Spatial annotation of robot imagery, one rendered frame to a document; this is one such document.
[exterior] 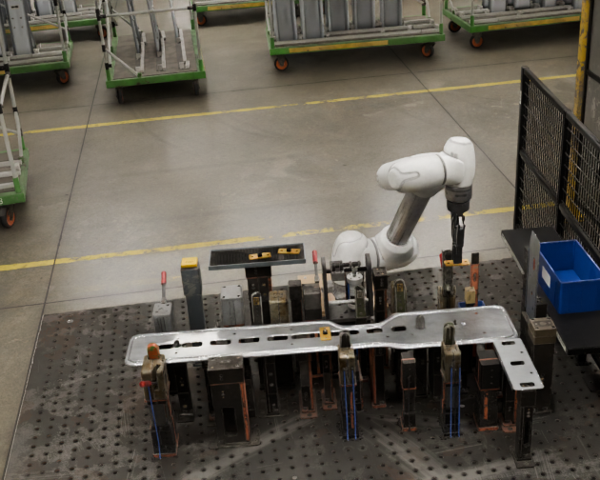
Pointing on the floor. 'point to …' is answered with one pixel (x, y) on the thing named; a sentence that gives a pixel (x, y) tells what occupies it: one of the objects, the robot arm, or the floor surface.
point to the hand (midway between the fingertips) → (456, 252)
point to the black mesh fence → (566, 190)
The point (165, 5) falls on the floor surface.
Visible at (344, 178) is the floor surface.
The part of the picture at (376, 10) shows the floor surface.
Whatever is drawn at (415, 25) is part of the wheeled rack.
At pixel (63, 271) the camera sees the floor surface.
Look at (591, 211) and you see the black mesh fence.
